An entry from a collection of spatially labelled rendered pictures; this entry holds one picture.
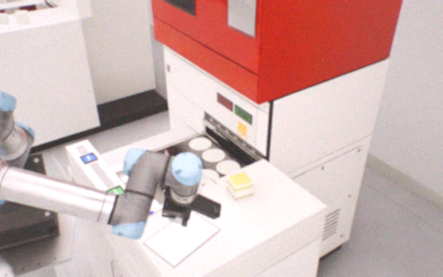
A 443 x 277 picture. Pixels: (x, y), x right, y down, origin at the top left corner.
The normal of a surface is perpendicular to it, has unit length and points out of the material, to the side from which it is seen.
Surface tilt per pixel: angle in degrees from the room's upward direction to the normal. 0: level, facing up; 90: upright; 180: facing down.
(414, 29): 90
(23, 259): 0
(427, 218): 0
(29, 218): 48
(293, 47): 90
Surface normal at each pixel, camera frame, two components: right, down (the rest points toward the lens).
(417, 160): -0.82, 0.32
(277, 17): 0.58, 0.46
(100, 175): 0.00, -0.83
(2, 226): 0.27, -0.18
